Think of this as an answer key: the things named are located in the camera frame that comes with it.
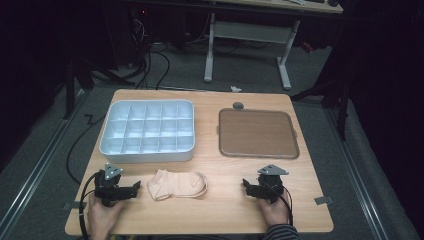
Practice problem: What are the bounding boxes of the black stand legs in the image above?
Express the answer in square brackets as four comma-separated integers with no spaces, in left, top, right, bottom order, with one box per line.
[62,58,136,121]
[289,74,353,142]

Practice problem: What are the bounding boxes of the white-legged wooden desk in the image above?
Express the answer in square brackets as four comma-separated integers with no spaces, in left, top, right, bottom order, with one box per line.
[202,0,344,92]

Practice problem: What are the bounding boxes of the white compartment storage box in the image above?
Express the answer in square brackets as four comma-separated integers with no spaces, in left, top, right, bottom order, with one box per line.
[98,99,196,165]

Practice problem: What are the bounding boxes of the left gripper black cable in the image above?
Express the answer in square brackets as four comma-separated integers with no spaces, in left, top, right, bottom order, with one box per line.
[77,173,101,240]

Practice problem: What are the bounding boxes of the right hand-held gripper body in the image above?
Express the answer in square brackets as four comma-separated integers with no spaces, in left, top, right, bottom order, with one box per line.
[252,163,290,205]

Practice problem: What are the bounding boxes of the brown square tray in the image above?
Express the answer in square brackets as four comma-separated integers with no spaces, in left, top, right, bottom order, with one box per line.
[217,108,301,160]

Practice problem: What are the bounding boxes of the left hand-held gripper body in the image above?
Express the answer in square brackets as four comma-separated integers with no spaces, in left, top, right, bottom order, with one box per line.
[93,162,135,208]

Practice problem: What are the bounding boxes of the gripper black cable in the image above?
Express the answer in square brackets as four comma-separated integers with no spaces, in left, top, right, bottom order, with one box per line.
[77,173,101,240]
[263,181,295,228]

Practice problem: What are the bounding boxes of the pale pink sock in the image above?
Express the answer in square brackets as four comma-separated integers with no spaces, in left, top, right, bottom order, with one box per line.
[146,168,209,202]

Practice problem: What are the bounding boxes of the black floor cable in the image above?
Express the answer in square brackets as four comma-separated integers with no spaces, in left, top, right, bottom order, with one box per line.
[65,113,108,186]

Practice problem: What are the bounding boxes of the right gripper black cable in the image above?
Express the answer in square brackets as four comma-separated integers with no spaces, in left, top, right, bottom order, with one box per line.
[263,181,295,228]

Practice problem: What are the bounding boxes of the grey tape piece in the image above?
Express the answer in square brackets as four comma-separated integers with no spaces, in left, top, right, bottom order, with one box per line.
[62,200,88,212]
[313,195,334,206]

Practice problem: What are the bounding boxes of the bundle of black cables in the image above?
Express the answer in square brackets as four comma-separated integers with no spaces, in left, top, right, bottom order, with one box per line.
[128,18,172,91]

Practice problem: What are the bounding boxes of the person's left hand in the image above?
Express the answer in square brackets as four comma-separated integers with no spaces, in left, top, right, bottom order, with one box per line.
[87,194,127,240]

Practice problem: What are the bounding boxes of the metal floor rail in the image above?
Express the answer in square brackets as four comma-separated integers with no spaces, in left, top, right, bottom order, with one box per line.
[323,107,390,240]
[0,89,92,240]

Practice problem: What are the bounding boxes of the person's right hand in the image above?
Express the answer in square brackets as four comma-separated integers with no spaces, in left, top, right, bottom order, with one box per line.
[258,188,292,228]

